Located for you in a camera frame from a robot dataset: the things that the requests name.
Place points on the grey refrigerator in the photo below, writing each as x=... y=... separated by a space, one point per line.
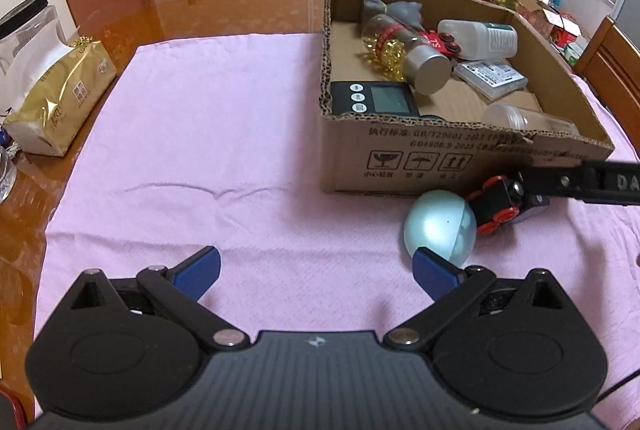
x=630 y=10

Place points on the brown cardboard box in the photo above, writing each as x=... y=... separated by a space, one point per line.
x=390 y=150

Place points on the translucent plastic container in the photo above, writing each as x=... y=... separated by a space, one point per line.
x=525 y=117

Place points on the black digital timer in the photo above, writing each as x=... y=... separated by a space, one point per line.
x=380 y=100

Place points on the clear bottle of gold capsules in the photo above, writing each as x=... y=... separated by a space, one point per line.
x=425 y=67

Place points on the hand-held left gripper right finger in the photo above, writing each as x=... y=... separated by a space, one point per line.
x=434 y=271

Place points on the teal egg-shaped case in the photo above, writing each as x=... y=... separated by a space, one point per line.
x=435 y=225

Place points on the wooden chair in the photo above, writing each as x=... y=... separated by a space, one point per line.
x=615 y=60

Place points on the small clear card pack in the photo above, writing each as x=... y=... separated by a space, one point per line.
x=490 y=77

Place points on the red toy car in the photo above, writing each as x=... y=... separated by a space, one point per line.
x=435 y=41

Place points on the pink tablecloth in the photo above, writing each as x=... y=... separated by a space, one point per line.
x=200 y=160

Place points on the glass bottle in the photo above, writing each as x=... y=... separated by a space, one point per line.
x=6 y=175

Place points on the clear container black lid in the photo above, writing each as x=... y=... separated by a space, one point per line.
x=25 y=30

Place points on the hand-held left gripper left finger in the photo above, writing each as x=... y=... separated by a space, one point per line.
x=200 y=271

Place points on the gold tissue pack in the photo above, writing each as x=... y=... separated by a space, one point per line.
x=60 y=100

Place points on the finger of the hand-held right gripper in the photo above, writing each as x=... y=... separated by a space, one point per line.
x=534 y=211
x=555 y=182

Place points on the open cardboard boxes on floor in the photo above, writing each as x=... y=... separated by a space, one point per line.
x=545 y=15

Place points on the white bottle green label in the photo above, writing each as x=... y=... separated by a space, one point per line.
x=475 y=40

